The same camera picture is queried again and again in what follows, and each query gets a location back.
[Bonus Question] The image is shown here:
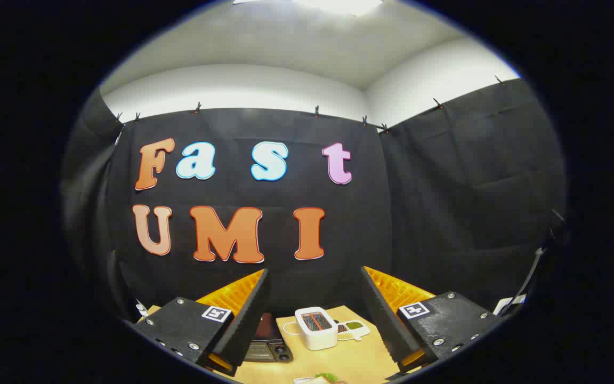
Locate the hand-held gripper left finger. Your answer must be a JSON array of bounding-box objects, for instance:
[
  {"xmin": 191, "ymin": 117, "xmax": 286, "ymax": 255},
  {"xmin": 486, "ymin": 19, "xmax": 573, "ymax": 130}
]
[{"xmin": 134, "ymin": 268, "xmax": 273, "ymax": 378}]

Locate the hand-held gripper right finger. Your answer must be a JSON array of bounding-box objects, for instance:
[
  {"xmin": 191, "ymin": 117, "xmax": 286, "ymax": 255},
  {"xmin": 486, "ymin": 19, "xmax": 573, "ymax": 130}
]
[{"xmin": 360, "ymin": 266, "xmax": 501, "ymax": 375}]

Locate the black toaster oven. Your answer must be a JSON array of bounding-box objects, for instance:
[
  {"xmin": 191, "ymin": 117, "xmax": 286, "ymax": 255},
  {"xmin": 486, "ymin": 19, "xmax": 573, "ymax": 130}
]
[{"xmin": 243, "ymin": 313, "xmax": 295, "ymax": 363}]

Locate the white pop-up toaster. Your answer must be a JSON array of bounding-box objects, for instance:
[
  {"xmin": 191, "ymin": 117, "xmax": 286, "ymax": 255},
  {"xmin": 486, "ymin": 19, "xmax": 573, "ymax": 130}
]
[{"xmin": 295, "ymin": 307, "xmax": 338, "ymax": 351}]

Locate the white divided bean dish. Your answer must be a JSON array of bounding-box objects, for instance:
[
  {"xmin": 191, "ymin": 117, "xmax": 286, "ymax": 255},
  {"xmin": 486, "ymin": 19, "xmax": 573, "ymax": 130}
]
[{"xmin": 336, "ymin": 319, "xmax": 371, "ymax": 342}]

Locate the black backdrop cloth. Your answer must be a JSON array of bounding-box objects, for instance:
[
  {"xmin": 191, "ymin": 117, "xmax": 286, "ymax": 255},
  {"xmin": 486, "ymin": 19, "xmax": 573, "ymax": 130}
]
[{"xmin": 62, "ymin": 77, "xmax": 569, "ymax": 326}]

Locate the ceiling light panel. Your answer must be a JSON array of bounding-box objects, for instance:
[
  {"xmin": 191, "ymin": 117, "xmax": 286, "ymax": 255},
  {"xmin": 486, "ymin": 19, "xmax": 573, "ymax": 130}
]
[{"xmin": 232, "ymin": 0, "xmax": 383, "ymax": 17}]

